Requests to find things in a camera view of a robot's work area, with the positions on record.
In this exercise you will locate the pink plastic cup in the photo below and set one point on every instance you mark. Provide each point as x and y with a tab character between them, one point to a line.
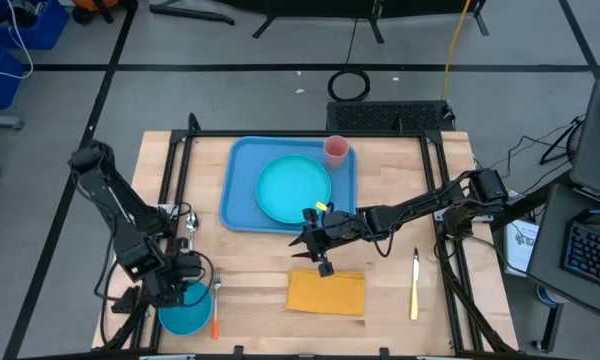
336	147

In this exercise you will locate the yellow tape tag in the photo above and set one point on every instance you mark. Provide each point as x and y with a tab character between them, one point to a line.
321	205

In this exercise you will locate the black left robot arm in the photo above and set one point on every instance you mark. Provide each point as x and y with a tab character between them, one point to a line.
115	210

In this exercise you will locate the blue plastic tray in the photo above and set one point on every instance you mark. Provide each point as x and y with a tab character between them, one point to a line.
240	200

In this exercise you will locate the orange bag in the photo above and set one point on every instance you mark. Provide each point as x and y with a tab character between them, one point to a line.
97	4

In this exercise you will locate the black backlit keyboard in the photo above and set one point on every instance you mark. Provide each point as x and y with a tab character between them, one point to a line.
592	255

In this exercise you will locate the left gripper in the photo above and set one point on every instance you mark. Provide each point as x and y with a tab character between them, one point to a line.
175	267

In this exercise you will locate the large blue storage bin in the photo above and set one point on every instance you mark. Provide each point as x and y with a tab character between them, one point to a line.
50	30

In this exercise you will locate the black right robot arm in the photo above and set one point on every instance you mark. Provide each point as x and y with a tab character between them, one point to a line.
420	202

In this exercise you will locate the white paper booklet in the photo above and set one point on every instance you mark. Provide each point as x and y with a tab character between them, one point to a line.
522	245

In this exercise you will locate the grey desk shelf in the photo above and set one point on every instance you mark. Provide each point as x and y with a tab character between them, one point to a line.
550	240

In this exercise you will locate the blue plastic bowl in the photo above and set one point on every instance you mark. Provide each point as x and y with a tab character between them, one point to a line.
190	320

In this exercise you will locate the black perforated computer case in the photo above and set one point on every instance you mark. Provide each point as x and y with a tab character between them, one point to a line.
390	116

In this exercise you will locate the black bracket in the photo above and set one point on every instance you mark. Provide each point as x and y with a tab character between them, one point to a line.
127	302

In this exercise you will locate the yellow cloth napkin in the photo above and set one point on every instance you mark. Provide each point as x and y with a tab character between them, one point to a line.
325	292

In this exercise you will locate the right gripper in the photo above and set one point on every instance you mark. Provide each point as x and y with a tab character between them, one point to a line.
335	227

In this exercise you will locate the grey flat monitor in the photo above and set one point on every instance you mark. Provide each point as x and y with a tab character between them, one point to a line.
597	150

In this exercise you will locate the teal plastic plate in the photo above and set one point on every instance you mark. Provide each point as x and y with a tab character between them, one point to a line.
290	187

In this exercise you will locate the small blue storage bin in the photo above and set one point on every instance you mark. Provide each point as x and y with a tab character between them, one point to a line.
2	85

